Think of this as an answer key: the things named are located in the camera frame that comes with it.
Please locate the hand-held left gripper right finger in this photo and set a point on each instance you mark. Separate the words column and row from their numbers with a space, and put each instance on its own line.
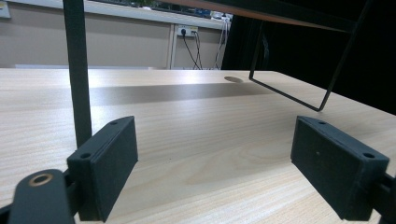
column 336, row 168

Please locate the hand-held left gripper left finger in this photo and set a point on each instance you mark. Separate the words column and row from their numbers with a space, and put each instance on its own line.
column 106, row 168

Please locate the black two-tier shelf rack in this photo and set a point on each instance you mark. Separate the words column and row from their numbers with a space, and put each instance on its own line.
column 77, row 77

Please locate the white wall socket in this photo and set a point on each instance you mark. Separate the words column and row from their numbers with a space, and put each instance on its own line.
column 187, row 30

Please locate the dark curtain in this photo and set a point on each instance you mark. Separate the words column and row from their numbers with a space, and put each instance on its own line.
column 295, row 56

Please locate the white frame post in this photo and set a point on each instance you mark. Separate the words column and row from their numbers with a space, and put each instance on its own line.
column 172, row 46

